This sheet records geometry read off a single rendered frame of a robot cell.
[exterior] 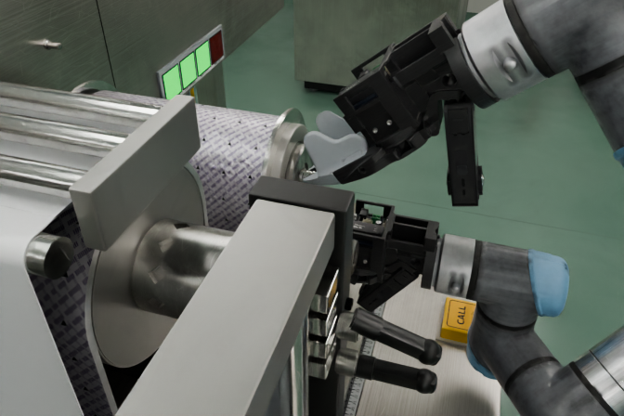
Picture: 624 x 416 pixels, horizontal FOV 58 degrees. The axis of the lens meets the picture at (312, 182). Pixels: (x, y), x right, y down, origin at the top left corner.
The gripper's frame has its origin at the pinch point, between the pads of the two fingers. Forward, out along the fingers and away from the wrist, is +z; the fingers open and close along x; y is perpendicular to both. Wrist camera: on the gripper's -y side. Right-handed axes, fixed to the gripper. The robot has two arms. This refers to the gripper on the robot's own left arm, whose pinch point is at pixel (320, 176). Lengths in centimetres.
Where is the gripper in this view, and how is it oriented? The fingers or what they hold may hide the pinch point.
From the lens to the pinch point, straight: 59.6
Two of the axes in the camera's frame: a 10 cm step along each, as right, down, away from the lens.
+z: -7.3, 4.0, 5.5
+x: -2.9, 5.4, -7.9
